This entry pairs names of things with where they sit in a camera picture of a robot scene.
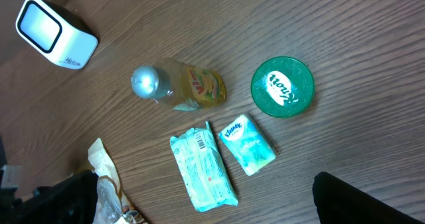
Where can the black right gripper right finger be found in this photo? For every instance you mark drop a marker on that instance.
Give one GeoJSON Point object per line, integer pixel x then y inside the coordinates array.
{"type": "Point", "coordinates": [337, 202]}

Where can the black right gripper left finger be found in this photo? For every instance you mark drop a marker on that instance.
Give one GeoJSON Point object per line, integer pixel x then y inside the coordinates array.
{"type": "Point", "coordinates": [71, 201]}

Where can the brown snack pouch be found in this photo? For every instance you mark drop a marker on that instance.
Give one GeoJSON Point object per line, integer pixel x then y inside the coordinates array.
{"type": "Point", "coordinates": [112, 205]}

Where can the teal Kleenex tissue pack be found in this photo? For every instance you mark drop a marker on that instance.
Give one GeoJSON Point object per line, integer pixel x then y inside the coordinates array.
{"type": "Point", "coordinates": [247, 144]}

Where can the green lid jar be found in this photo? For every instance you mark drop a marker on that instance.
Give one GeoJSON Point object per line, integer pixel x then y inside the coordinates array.
{"type": "Point", "coordinates": [282, 87]}

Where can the teal snack bar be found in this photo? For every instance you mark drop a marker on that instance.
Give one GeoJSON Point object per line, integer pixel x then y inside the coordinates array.
{"type": "Point", "coordinates": [202, 169]}

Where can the yellow liquid bottle silver cap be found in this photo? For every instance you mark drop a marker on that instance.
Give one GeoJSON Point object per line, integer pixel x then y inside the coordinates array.
{"type": "Point", "coordinates": [179, 85]}

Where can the white barcode scanner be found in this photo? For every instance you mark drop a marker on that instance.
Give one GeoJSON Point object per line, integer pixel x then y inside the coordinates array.
{"type": "Point", "coordinates": [56, 33]}

